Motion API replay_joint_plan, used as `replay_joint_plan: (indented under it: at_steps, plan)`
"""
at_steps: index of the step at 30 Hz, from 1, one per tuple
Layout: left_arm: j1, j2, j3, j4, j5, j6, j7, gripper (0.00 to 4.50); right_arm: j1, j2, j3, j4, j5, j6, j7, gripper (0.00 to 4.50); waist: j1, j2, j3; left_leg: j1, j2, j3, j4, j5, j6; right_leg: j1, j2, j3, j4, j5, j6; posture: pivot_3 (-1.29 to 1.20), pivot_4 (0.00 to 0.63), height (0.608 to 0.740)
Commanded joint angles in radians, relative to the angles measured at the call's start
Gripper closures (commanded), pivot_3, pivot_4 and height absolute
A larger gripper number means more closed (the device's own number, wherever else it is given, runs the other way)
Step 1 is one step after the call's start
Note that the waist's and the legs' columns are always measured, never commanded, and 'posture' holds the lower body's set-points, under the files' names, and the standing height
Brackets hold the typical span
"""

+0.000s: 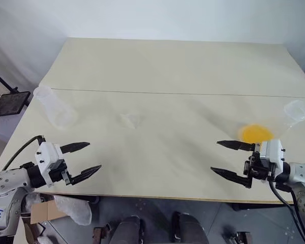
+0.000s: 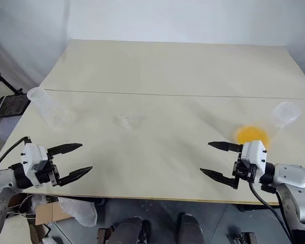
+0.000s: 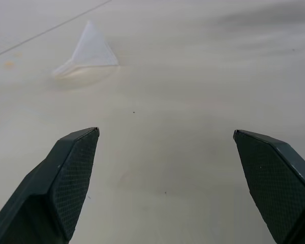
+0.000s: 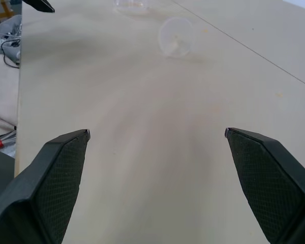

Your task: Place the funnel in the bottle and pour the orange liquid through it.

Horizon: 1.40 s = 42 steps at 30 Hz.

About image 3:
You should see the clear plastic funnel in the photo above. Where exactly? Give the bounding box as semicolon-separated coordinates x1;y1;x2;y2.
52;20;119;79

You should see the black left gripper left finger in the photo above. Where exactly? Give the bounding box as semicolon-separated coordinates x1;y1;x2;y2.
0;127;101;244

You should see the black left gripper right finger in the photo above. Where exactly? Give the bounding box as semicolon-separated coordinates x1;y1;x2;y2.
233;129;305;244

